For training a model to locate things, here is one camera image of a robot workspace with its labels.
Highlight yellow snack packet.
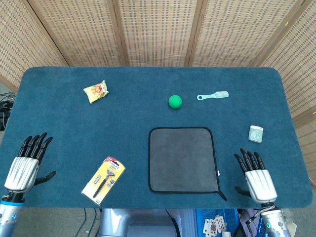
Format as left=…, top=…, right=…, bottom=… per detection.
left=83, top=79, right=110, bottom=105

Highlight grey green microfibre cloth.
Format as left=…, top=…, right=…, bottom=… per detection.
left=148, top=126, right=228, bottom=201

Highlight razor in yellow blister pack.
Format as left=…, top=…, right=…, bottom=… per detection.
left=81, top=156, right=126, bottom=206

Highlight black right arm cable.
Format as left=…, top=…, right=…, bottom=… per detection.
left=245, top=209, right=262, bottom=226

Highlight blue plastic crate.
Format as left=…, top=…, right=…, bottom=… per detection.
left=196, top=209, right=240, bottom=237

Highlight mint green hairbrush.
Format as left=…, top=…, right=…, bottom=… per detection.
left=197, top=90, right=230, bottom=101

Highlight grey robot torso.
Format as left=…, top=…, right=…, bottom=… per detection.
left=98, top=208, right=182, bottom=237

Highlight small grey-green box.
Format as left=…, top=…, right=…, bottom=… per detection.
left=247, top=125, right=264, bottom=143

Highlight playing cards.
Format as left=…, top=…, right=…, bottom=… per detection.
left=202, top=214, right=228, bottom=235

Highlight black floor cables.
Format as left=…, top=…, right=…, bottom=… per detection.
left=0, top=92, right=15, bottom=131

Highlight wicker folding screen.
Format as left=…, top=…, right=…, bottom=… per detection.
left=0, top=0, right=316, bottom=186

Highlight blue felt table cover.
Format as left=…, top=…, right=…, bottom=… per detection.
left=0, top=66, right=314, bottom=209

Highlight green ball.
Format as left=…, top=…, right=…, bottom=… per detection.
left=168, top=94, right=183, bottom=109

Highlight purple cloth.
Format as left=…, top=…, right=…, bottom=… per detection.
left=239, top=208, right=260, bottom=237

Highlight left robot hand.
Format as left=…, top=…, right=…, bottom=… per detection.
left=4, top=132, right=57, bottom=192

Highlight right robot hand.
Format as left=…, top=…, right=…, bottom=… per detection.
left=234, top=148, right=277, bottom=204

